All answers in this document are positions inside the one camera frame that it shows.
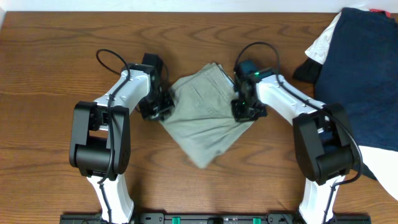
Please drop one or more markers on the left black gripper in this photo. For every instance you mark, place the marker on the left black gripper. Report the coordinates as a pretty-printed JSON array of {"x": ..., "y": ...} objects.
[{"x": 158, "y": 109}]

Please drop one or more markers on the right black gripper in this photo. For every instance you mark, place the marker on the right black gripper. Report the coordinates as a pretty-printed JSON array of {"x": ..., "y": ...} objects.
[{"x": 249, "y": 111}]

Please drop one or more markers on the khaki shorts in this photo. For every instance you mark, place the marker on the khaki shorts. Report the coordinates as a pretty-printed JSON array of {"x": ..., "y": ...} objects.
[{"x": 202, "y": 123}]

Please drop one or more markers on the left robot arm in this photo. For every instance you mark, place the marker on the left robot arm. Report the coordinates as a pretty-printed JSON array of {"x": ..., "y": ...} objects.
[{"x": 101, "y": 141}]

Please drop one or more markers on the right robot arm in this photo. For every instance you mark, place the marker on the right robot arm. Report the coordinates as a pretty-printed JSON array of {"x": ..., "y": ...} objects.
[{"x": 325, "y": 148}]

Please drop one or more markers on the black garment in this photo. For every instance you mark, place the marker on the black garment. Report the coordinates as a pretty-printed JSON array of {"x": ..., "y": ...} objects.
[{"x": 308, "y": 72}]

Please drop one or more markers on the white garment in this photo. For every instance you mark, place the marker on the white garment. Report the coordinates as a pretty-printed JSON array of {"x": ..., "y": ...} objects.
[{"x": 319, "y": 49}]

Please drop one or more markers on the navy blue garment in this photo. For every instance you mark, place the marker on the navy blue garment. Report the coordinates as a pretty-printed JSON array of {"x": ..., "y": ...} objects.
[{"x": 360, "y": 72}]

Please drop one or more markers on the red garment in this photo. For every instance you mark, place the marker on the red garment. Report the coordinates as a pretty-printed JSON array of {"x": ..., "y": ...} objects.
[{"x": 382, "y": 12}]

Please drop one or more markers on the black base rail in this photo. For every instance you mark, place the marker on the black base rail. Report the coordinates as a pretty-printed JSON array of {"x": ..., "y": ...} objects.
[{"x": 160, "y": 218}]

